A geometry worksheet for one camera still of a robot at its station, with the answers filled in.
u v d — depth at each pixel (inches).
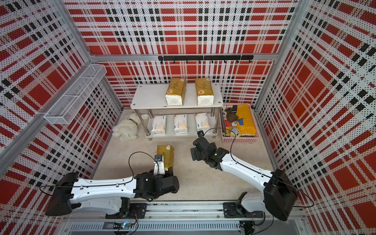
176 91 27.9
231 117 40.1
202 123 37.7
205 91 27.9
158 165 25.1
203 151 23.9
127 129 38.4
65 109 27.6
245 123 39.8
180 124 37.7
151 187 20.8
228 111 41.1
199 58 34.9
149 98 31.3
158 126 37.6
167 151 30.2
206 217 28.6
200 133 28.4
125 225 27.2
